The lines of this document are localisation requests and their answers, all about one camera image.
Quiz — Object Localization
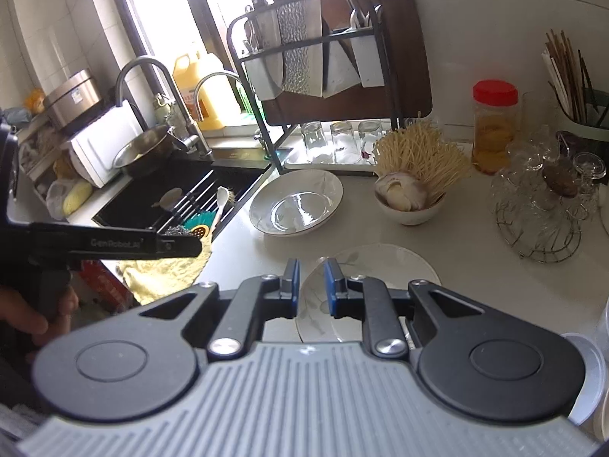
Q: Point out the white box appliance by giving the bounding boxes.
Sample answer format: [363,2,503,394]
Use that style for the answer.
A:
[69,104,144,189]

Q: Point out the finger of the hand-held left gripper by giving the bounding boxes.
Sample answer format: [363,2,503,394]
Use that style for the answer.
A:
[29,223,202,262]

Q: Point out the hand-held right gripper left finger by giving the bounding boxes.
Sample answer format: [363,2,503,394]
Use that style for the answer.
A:
[139,258,301,361]

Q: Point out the small white bowl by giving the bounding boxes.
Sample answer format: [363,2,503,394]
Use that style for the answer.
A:
[373,185,448,226]

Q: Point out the black dish rack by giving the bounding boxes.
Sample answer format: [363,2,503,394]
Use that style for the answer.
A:
[227,0,406,175]

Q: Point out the person's left hand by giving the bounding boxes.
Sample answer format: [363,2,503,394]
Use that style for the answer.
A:
[0,284,80,344]

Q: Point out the garlic bulbs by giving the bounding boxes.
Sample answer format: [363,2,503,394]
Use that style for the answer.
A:
[376,174,427,211]

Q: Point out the yellow dish cloth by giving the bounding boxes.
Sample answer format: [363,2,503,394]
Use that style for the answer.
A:
[116,237,213,306]

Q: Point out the dry noodle bundle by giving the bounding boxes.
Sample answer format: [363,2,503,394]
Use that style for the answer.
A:
[371,114,472,203]

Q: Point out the red-lidded jar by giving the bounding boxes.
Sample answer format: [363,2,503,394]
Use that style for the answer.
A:
[472,80,519,175]

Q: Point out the wire rack of glass cups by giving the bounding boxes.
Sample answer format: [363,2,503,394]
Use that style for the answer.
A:
[491,128,608,264]

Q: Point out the stainless steel bowl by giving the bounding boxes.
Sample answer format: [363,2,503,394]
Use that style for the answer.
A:
[113,126,178,178]

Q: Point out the deep leaf-pattern plate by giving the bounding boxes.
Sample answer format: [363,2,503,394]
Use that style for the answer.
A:
[249,169,344,238]

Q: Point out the yellow oil bottle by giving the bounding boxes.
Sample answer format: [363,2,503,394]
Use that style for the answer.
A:
[172,51,239,131]

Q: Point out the white drip tray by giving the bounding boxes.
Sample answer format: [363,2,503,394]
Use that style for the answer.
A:
[284,142,382,177]

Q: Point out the white spoon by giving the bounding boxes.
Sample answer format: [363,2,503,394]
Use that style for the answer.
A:
[211,187,230,235]

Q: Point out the black kitchen sink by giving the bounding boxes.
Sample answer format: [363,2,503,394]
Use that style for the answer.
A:
[92,147,294,244]

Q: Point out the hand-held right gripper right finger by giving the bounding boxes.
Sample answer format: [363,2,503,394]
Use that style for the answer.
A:
[325,257,485,359]

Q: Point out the tall steel faucet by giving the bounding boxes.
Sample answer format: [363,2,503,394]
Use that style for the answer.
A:
[115,56,213,158]

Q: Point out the white cutlery holder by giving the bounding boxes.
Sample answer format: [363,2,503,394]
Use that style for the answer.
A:
[349,6,387,88]

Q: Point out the brown cutting board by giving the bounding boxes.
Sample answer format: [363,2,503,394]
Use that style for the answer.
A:
[261,0,434,127]

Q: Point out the steel rice cooker pot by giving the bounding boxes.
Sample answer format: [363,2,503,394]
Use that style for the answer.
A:
[44,69,104,135]

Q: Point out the clear drinking glass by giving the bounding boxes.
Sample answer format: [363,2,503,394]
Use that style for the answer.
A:
[330,121,361,164]
[358,120,384,159]
[301,121,325,163]

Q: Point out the short steel faucet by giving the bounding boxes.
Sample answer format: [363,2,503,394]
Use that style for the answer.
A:
[193,72,268,149]

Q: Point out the green chopstick holder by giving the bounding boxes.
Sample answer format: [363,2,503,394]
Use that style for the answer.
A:
[542,29,609,142]

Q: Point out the textured steel cleaver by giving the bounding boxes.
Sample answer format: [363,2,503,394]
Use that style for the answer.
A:
[277,0,325,99]

